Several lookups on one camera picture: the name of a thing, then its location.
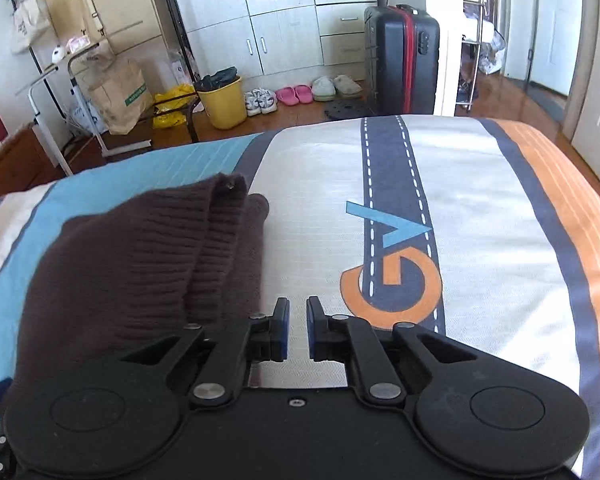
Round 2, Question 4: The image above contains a white tote bag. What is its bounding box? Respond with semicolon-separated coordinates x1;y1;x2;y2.
10;0;53;56

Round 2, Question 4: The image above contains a brown knit sweater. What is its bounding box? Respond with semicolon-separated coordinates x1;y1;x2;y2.
0;172;271;431

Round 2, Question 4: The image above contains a yellow trash bin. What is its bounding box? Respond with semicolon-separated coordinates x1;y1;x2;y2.
195;74;248;130

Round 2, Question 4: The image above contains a white plastic bag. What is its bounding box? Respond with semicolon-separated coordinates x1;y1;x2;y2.
167;50;193;86
67;95;106;133

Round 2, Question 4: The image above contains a black weight plate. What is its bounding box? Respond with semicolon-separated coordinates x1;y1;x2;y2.
325;100;373;122

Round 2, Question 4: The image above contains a metal shelf rack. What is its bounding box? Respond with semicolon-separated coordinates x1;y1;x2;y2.
460;0;506;113

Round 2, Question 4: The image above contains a black suitcase with red stripe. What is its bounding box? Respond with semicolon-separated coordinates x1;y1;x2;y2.
364;4;441;116

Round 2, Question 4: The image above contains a black clothes rack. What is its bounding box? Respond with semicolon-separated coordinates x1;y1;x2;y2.
7;0;201;143

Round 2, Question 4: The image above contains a brown paper bag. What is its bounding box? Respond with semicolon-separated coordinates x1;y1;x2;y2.
82;50;153;136

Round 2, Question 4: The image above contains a white wardrobe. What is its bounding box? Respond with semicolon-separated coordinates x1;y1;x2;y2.
165;0;381;81

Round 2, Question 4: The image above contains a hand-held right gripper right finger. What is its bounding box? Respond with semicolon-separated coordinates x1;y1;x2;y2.
306;296;478;406

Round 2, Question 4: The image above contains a wooden nightstand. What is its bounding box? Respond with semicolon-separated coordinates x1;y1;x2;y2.
0;122;61;201

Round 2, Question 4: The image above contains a white rolling side table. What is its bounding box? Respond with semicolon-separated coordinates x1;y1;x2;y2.
15;40;153;176

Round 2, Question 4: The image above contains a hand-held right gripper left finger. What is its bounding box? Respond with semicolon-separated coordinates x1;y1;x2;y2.
120;297;291;407

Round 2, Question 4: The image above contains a light wood cabinet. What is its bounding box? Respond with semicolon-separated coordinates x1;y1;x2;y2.
35;0;181;91

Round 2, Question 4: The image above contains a yellow plastic bag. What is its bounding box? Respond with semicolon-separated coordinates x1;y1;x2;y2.
152;85;198;128

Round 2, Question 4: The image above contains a white door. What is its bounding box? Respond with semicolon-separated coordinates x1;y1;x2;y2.
562;0;600;173

